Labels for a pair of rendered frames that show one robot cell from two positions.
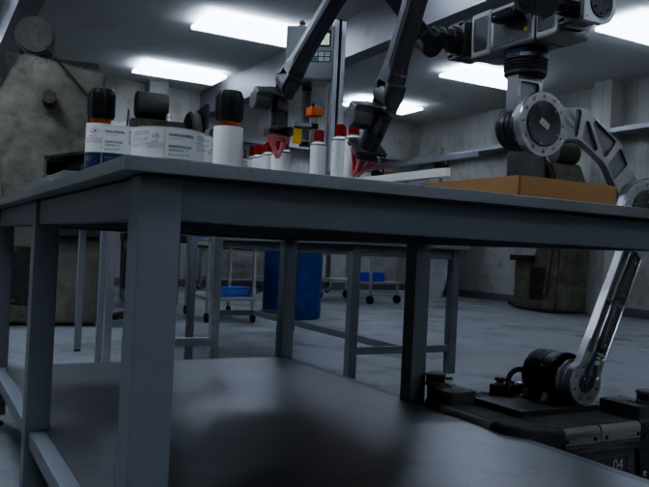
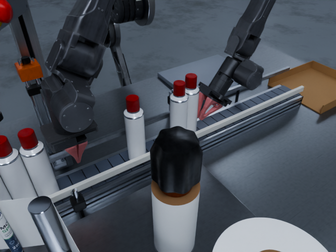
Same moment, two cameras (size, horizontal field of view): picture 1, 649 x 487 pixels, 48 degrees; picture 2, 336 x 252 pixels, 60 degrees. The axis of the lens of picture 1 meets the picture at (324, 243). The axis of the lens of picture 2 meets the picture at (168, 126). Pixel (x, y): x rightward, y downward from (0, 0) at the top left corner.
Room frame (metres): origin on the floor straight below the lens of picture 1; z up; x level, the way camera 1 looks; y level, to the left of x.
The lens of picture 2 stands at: (2.23, 0.65, 1.47)
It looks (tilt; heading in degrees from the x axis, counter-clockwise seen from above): 38 degrees down; 266
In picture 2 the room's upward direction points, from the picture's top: straight up
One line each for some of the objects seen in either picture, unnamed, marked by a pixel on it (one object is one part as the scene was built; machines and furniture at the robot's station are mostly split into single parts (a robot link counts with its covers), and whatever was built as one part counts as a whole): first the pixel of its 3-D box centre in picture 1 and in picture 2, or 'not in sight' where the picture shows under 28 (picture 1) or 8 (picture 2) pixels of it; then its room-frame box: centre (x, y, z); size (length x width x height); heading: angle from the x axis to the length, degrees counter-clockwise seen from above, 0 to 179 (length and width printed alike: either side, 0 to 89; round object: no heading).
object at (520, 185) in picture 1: (514, 194); (316, 84); (1.53, -0.39, 0.85); 0.30 x 0.26 x 0.04; 29
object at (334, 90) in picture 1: (333, 118); (33, 62); (2.50, -0.01, 1.16); 0.04 x 0.04 x 0.67; 29
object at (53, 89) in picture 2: (278, 103); (60, 94); (2.40, 0.17, 1.19); 0.07 x 0.06 x 0.07; 119
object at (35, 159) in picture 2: (283, 169); (38, 166); (2.50, 0.15, 0.98); 0.05 x 0.05 x 0.20
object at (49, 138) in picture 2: (279, 122); (66, 118); (2.40, 0.17, 1.13); 0.10 x 0.07 x 0.07; 29
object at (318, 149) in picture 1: (318, 163); (135, 129); (2.28, 0.03, 0.98); 0.05 x 0.05 x 0.20
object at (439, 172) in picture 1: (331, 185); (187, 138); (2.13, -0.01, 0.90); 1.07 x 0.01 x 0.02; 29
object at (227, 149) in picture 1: (228, 140); (175, 198); (2.19, 0.30, 1.03); 0.09 x 0.09 x 0.30
